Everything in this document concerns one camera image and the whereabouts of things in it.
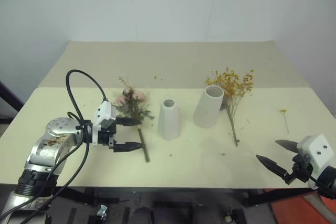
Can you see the small yellow flower sprig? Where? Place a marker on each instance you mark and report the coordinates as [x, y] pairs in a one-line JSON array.
[[283, 111]]

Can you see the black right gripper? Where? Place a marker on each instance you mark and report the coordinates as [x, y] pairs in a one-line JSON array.
[[302, 169]]

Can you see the dark furniture piece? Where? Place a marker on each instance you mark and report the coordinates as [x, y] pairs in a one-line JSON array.
[[10, 100]]

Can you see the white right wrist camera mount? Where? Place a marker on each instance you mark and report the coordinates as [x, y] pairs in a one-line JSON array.
[[319, 148]]

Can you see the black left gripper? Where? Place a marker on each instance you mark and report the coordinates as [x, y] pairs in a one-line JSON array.
[[107, 136]]

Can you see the small white faceted vase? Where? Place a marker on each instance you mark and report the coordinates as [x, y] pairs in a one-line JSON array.
[[169, 121]]

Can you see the black table frame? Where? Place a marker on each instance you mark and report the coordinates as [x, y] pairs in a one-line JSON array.
[[86, 195]]

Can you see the yellow dried flower bouquet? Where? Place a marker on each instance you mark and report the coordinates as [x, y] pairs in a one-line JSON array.
[[233, 85]]

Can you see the large white cylindrical vase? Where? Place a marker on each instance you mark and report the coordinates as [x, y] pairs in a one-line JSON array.
[[207, 108]]

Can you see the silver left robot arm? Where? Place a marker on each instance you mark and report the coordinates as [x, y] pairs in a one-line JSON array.
[[56, 129]]

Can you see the small metal clamp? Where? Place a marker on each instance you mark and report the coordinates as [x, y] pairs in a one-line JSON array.
[[102, 210]]

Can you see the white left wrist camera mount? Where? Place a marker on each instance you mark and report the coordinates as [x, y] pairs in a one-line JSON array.
[[105, 112]]

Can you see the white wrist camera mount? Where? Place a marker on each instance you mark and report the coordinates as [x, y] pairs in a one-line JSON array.
[[105, 112], [319, 148]]

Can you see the orange red object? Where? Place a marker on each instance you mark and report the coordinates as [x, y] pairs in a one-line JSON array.
[[296, 208]]

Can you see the pink flower bouquet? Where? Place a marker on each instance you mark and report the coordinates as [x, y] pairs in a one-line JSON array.
[[134, 103]]

